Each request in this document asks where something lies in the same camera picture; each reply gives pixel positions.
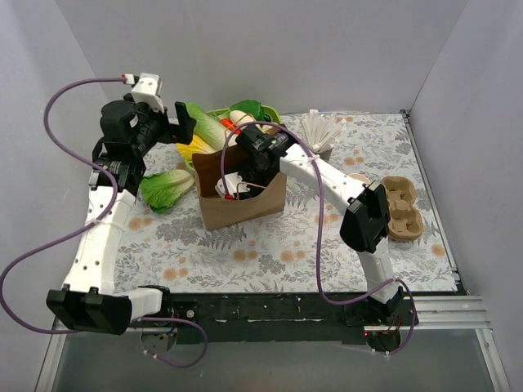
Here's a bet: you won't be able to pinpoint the brown paper bag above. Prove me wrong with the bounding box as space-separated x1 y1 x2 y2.
192 151 287 230

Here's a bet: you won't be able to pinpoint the brown cardboard cup carrier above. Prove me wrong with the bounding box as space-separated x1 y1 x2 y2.
381 176 424 242

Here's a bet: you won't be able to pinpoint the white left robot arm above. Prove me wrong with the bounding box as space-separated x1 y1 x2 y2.
46 95 196 335

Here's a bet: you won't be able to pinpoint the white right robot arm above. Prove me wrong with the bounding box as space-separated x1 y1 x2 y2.
235 122 406 325

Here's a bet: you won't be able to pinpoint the yellow napa cabbage toy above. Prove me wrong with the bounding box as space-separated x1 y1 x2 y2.
177 135 217 166

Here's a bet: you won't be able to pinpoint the green napa cabbage toy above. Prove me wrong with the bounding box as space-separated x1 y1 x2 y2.
186 102 226 150

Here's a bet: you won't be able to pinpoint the white radish toy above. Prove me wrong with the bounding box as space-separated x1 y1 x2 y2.
229 109 255 127

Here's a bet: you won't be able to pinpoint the green plastic tray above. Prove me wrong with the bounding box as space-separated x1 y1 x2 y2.
179 105 283 168

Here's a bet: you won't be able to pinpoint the green leafy vegetable toy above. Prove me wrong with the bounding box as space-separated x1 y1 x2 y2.
230 100 265 121

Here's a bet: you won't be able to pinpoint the small green cabbage toy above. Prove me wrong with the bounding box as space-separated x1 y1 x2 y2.
139 169 194 213

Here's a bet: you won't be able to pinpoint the grey straw holder cup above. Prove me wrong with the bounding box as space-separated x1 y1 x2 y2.
318 149 333 163

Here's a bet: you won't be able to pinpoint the white wrapped straws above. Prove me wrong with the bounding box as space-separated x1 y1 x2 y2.
301 109 346 154

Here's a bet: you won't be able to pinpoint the floral table mat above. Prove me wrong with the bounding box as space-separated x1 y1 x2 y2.
114 113 457 292

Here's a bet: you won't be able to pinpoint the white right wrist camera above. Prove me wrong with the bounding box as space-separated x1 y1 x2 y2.
215 171 251 200

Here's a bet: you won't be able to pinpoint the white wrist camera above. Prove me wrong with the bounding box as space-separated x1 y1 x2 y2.
215 171 251 200
131 73 165 114

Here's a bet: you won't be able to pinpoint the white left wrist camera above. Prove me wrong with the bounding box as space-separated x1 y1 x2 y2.
131 73 165 114

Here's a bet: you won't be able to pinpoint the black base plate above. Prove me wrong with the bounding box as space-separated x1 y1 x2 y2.
126 290 422 346

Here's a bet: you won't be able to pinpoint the aluminium frame rail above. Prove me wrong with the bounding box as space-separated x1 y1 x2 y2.
36 295 510 391

